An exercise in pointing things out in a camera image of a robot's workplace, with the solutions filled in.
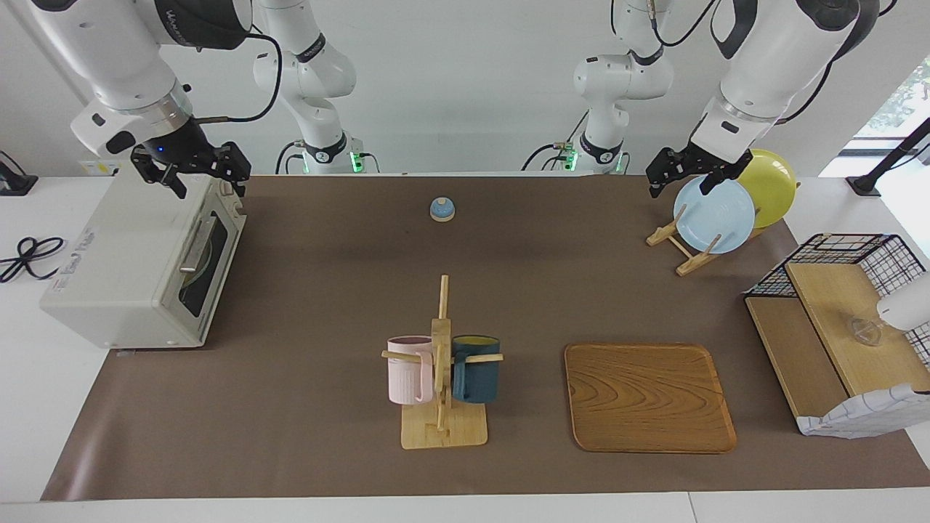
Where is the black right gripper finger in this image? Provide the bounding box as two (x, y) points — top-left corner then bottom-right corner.
(221, 142), (253, 198)
(149, 166), (188, 200)

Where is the green plate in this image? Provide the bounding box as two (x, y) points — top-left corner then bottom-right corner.
(180, 232), (219, 306)

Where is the beige toaster oven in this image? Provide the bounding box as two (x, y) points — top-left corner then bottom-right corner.
(40, 174), (248, 351)

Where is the light blue plate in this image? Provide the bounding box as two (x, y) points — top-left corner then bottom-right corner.
(673, 175), (756, 254)

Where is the yellow plate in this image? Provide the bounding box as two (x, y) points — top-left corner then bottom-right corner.
(735, 149), (798, 230)

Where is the wooden plate rack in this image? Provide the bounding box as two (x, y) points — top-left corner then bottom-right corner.
(646, 218), (771, 277)

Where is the brown table mat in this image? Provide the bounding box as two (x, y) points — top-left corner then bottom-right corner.
(40, 174), (930, 502)

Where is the black table clamp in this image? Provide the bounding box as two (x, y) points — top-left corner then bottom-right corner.
(0, 150), (39, 197)

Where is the black angled stand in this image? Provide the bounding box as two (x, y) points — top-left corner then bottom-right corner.
(846, 118), (930, 197)

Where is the window with greenery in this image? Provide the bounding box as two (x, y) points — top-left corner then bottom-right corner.
(854, 58), (930, 140)

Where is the small clear glass item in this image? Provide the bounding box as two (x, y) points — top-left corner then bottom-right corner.
(846, 314), (884, 346)

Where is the wooden serving tray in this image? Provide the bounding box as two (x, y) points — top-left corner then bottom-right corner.
(565, 343), (737, 455)

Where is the white rounded device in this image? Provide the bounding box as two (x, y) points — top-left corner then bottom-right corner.
(877, 272), (930, 333)

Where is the pink mug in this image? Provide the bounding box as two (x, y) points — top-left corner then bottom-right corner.
(386, 336), (434, 405)

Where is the dark blue mug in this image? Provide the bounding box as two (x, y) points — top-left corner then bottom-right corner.
(452, 335), (501, 404)

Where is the wooden mug tree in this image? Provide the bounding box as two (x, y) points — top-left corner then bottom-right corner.
(381, 274), (504, 450)

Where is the black base cable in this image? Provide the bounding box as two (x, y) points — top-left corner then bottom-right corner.
(522, 142), (576, 173)
(274, 140), (304, 175)

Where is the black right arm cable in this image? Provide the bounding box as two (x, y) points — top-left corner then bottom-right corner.
(195, 28), (284, 126)

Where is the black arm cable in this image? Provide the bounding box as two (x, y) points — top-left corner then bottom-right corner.
(774, 58), (836, 126)
(195, 28), (284, 126)

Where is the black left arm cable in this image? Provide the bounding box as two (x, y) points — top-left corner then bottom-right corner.
(774, 58), (836, 126)

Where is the black wire basket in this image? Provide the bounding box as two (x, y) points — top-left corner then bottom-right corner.
(745, 232), (930, 364)

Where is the black coiled cable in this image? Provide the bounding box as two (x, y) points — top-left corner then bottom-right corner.
(0, 236), (66, 284)

